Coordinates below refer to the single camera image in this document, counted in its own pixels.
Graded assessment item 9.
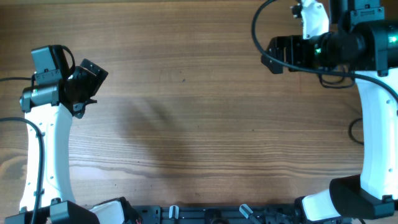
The separated black cable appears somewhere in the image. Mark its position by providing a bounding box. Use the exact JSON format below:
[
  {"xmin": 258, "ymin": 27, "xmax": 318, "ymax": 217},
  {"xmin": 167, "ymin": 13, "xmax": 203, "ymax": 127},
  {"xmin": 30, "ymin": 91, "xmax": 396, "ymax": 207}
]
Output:
[{"xmin": 347, "ymin": 117, "xmax": 365, "ymax": 146}]

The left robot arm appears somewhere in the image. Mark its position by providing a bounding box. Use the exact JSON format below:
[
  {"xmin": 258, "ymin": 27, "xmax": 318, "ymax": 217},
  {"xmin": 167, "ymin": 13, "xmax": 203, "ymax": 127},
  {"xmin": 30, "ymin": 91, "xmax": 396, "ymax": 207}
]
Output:
[{"xmin": 5, "ymin": 45, "xmax": 123, "ymax": 223}]

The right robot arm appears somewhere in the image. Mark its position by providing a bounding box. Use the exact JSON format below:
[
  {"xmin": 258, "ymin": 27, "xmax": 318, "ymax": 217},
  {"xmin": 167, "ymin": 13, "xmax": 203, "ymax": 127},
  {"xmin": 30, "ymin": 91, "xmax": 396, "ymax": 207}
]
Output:
[{"xmin": 260, "ymin": 1, "xmax": 397, "ymax": 223}]

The left camera black cable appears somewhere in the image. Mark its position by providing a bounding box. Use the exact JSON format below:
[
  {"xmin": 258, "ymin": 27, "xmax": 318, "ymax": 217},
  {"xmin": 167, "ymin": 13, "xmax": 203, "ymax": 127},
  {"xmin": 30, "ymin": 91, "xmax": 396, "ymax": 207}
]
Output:
[{"xmin": 0, "ymin": 76, "xmax": 46, "ymax": 224}]

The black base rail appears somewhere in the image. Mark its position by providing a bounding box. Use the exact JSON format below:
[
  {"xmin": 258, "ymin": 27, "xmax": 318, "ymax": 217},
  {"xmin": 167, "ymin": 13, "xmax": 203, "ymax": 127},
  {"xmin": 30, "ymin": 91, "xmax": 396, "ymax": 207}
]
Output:
[{"xmin": 124, "ymin": 203, "xmax": 352, "ymax": 224}]

